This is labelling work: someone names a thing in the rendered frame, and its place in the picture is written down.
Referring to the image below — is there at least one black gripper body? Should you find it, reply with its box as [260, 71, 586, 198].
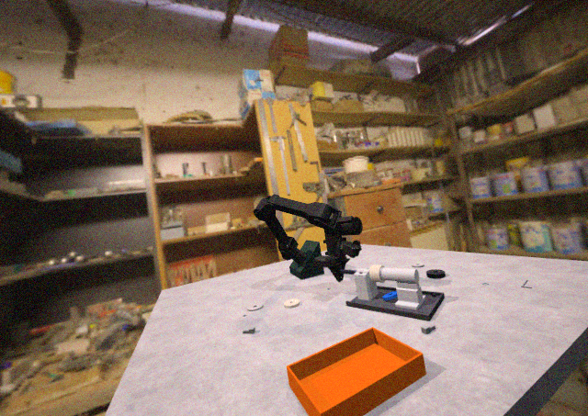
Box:
[313, 235, 347, 268]

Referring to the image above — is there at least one orange open tray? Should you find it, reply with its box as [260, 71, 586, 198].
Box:
[287, 327, 426, 416]

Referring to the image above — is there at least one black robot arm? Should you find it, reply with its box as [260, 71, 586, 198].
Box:
[254, 194, 363, 266]

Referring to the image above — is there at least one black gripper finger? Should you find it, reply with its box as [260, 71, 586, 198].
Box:
[339, 258, 350, 281]
[328, 263, 342, 283]

